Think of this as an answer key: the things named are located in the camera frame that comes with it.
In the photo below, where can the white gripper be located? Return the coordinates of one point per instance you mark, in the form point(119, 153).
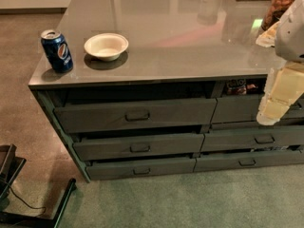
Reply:
point(292, 35)

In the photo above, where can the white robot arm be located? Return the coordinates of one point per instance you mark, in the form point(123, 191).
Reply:
point(289, 41)

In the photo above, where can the snack bag in drawer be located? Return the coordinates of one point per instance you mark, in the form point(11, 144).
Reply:
point(236, 87)

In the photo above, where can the grey drawer cabinet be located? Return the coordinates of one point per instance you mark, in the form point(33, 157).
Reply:
point(178, 49)

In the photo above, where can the clear snack jar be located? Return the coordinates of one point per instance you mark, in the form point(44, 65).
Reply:
point(274, 12)

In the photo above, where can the white bowl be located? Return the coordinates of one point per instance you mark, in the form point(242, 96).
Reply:
point(106, 46)

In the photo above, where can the blue Pepsi can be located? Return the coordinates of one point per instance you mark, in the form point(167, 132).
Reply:
point(56, 49)

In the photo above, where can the black stand base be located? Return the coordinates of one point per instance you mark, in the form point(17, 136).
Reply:
point(27, 192)

